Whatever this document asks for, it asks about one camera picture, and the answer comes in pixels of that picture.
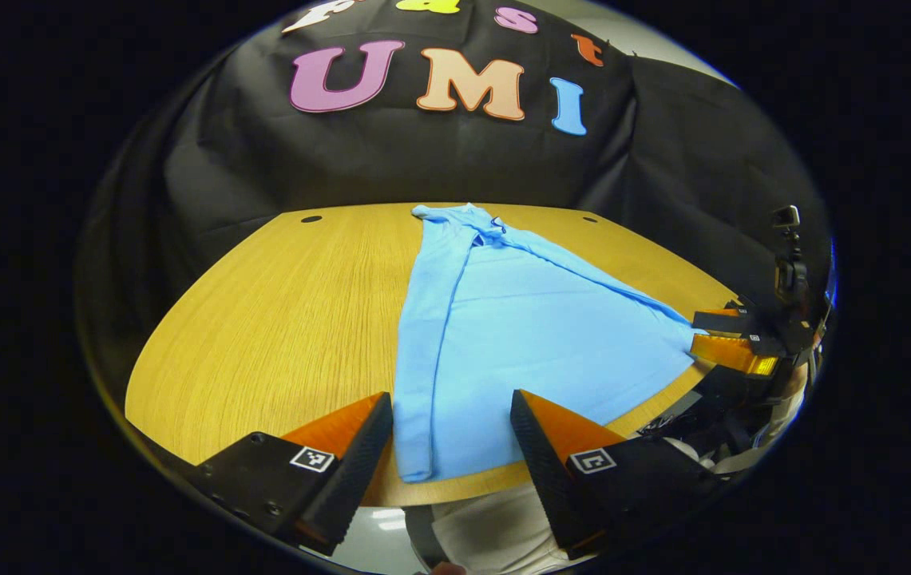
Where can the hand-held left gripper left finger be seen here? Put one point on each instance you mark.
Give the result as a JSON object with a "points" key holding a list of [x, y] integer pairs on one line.
{"points": [[355, 471]]}

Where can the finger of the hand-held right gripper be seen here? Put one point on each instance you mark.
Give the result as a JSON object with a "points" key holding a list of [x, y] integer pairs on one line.
{"points": [[722, 322], [730, 351]]}

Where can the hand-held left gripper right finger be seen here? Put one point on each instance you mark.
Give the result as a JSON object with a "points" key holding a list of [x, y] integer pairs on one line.
{"points": [[547, 471]]}

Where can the black backdrop cloth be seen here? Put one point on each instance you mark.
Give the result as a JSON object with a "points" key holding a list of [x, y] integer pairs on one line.
{"points": [[439, 160]]}

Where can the light blue T-shirt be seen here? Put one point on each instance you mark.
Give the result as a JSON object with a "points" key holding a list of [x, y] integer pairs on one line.
{"points": [[519, 335]]}

